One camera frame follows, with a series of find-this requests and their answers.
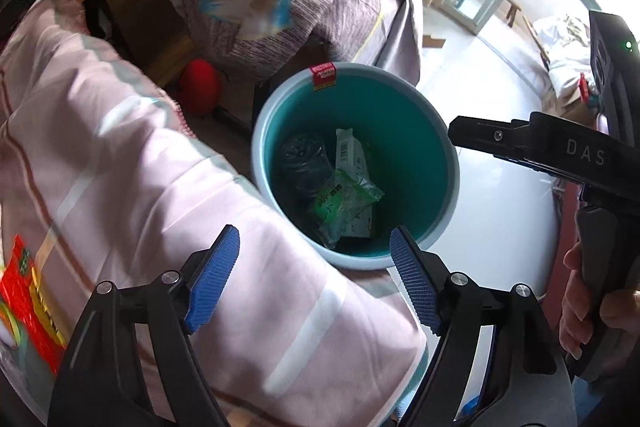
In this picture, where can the white paper packet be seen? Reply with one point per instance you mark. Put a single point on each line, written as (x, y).
(362, 224)

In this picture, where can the red round plush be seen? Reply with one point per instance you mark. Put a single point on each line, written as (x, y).
(197, 84)

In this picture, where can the small wooden stool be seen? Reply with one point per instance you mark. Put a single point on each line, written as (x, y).
(514, 12)

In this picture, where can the clear plastic bottle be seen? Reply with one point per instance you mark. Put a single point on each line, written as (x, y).
(305, 157)

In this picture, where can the wooden cabinet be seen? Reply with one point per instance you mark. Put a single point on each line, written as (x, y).
(150, 32)

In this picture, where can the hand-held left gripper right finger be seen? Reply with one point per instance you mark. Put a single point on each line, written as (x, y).
(412, 277)

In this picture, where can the green plastic packet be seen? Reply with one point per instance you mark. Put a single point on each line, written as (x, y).
(340, 202)

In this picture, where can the white cloth pile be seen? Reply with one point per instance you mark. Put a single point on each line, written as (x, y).
(565, 52)

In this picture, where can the person's right hand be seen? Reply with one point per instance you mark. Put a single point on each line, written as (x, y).
(572, 307)

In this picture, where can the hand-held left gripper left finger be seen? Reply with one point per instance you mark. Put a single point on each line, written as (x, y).
(212, 277)

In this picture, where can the red snack packet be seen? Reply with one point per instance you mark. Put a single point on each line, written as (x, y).
(25, 297)

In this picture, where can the pink striped bed sheet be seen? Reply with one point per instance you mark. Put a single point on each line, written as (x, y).
(125, 157)

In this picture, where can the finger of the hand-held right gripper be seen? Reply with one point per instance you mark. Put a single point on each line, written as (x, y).
(492, 136)

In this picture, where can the teal plastic bucket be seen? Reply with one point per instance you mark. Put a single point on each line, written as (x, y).
(400, 117)

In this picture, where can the white barcode wrapper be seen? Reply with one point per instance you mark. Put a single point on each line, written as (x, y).
(352, 152)

